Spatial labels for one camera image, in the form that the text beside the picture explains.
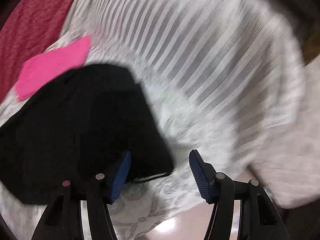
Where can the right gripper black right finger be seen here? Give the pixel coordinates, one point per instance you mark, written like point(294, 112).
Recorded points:
point(259, 218)

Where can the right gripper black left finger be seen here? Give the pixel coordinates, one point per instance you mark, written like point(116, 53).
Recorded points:
point(62, 217)

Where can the black pants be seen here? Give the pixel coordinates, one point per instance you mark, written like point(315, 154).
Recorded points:
point(78, 125)

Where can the white quilted mattress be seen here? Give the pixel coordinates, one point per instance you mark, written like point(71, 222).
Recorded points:
point(289, 164)

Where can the pink folded cloth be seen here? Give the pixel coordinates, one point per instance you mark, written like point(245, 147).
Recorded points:
point(44, 67)

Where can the white grey patterned bedsheet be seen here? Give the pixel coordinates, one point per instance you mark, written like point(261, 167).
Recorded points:
point(218, 75)

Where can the red patterned pillow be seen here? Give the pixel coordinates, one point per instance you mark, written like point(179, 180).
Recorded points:
point(31, 28)

